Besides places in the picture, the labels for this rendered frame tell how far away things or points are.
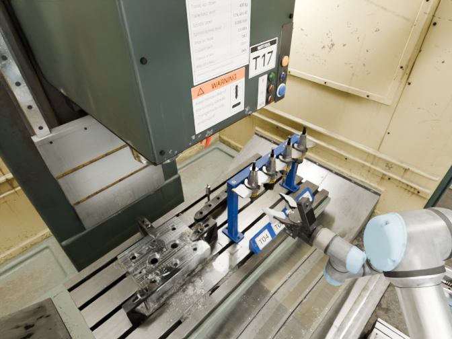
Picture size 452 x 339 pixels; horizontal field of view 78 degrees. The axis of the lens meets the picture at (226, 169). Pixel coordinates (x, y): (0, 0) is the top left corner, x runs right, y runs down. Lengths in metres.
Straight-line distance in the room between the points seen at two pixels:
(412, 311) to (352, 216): 0.99
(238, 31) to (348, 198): 1.28
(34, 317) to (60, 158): 0.76
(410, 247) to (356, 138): 1.00
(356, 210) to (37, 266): 1.77
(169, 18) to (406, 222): 0.60
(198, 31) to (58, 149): 0.81
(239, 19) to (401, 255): 0.57
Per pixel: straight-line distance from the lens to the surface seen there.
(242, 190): 1.06
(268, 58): 0.74
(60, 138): 1.21
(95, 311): 1.26
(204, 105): 0.61
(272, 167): 1.12
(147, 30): 0.50
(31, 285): 1.87
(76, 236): 1.54
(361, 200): 1.72
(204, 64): 0.58
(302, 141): 1.27
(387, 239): 0.69
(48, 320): 1.63
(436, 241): 0.73
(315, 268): 1.48
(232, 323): 1.30
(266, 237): 1.28
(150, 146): 0.57
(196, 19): 0.55
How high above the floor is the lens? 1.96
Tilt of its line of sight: 40 degrees down
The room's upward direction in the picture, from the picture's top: 1 degrees counter-clockwise
